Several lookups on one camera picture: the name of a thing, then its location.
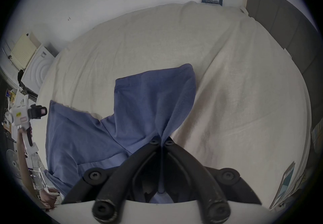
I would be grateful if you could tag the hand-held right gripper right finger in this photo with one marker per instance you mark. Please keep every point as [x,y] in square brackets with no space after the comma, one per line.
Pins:
[185,167]

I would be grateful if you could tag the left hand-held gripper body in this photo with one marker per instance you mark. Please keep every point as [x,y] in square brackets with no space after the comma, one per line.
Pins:
[17,114]

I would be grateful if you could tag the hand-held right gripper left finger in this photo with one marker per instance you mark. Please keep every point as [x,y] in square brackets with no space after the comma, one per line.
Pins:
[141,165]

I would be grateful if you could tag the blue shirt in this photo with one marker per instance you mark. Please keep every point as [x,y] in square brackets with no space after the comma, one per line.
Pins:
[151,96]

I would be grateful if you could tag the person's left hand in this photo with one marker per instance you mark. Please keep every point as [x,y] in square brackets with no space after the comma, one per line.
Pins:
[20,134]

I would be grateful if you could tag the white washing machine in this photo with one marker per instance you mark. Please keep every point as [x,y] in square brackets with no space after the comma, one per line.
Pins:
[37,71]

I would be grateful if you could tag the cream ribbed board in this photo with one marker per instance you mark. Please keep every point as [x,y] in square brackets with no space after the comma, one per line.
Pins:
[24,50]

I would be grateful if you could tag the white-edged card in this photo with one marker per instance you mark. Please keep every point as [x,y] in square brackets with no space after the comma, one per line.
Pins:
[285,182]

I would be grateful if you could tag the grey padded headboard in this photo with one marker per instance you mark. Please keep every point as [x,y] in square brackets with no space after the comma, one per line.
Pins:
[282,16]

